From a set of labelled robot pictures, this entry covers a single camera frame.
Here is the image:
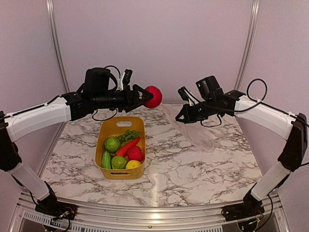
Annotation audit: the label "aluminium frame post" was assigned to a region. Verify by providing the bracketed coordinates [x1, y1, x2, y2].
[46, 0, 70, 93]
[234, 0, 260, 90]

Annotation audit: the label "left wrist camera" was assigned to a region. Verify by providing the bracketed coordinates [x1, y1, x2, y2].
[116, 69, 133, 91]

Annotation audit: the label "orange toy carrot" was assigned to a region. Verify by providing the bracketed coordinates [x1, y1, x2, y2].
[115, 137, 141, 157]

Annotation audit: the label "green toy bitter gourd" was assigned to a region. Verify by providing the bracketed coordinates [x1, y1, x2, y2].
[101, 151, 112, 169]

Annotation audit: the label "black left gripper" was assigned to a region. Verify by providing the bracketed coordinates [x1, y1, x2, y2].
[93, 84, 153, 112]

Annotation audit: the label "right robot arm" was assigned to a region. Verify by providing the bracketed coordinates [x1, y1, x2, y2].
[175, 87, 308, 217]

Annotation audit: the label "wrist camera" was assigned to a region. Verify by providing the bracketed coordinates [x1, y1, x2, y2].
[116, 69, 133, 91]
[178, 87, 198, 106]

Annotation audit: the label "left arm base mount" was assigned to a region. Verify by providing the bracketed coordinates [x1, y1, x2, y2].
[35, 193, 77, 220]

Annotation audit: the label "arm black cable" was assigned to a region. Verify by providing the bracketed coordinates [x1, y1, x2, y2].
[200, 78, 268, 128]
[91, 64, 121, 121]

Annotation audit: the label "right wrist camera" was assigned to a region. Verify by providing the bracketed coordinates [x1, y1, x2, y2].
[178, 87, 198, 106]

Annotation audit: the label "right aluminium frame post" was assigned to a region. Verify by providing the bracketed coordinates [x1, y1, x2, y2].
[234, 0, 260, 90]

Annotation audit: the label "yellow plastic basket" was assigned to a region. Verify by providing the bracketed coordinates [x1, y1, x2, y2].
[95, 116, 146, 179]

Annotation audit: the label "yellow toy lemon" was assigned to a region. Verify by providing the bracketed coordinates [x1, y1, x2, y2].
[126, 160, 142, 169]

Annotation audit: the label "clear zip top bag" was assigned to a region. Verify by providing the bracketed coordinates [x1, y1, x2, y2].
[162, 103, 220, 151]

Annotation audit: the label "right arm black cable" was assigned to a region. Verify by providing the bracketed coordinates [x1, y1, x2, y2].
[200, 78, 268, 128]

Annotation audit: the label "green toy grapes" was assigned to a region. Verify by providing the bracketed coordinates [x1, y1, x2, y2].
[117, 130, 140, 143]

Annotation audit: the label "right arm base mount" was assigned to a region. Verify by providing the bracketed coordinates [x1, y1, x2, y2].
[221, 191, 265, 221]

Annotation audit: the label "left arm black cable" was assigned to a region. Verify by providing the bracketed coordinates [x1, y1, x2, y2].
[91, 64, 121, 121]

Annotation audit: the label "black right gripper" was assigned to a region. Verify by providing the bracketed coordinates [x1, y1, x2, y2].
[175, 98, 216, 124]

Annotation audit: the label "red toy apple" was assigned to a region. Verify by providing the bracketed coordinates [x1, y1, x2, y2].
[127, 146, 143, 161]

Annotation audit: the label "left aluminium frame post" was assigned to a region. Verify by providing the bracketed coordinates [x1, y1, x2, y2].
[46, 0, 70, 93]

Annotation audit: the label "aluminium table front rail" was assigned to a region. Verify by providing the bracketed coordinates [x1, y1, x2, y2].
[14, 190, 288, 232]

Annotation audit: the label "green toy cabbage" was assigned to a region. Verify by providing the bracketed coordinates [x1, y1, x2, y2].
[104, 137, 121, 153]

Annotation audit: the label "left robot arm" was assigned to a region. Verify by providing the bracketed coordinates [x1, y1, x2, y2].
[0, 85, 154, 215]

